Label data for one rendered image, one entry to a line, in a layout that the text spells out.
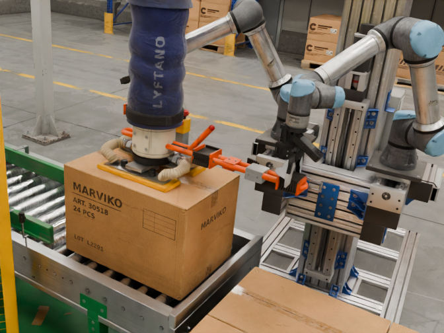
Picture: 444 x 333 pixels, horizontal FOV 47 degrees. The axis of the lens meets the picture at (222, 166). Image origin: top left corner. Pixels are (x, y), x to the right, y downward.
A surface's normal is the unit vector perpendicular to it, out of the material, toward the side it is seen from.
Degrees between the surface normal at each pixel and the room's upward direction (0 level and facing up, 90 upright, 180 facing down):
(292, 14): 90
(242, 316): 0
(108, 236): 90
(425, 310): 0
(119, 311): 90
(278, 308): 0
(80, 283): 90
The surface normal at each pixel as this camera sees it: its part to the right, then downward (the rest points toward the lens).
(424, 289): 0.09, -0.92
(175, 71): 0.68, 0.01
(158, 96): 0.36, 0.11
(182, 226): -0.50, 0.30
